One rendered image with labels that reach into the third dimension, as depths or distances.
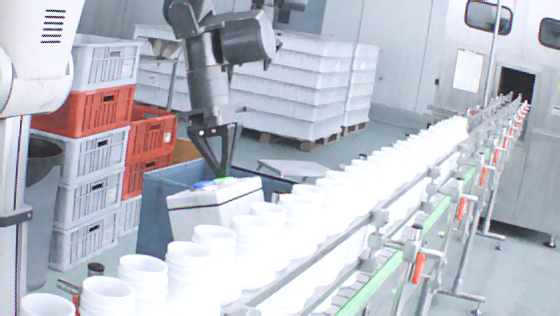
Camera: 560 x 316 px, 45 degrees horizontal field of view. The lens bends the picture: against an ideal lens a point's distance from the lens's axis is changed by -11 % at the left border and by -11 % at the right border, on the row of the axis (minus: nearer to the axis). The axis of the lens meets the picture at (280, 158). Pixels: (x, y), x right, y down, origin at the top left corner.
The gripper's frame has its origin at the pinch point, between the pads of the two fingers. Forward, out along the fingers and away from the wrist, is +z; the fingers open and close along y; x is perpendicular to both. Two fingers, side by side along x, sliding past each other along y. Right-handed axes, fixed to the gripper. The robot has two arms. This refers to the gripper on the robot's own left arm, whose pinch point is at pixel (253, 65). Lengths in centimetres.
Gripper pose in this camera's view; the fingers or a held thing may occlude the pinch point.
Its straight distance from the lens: 173.9
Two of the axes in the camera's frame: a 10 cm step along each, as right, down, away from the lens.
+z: -1.6, 9.7, 2.0
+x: -3.6, 1.4, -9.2
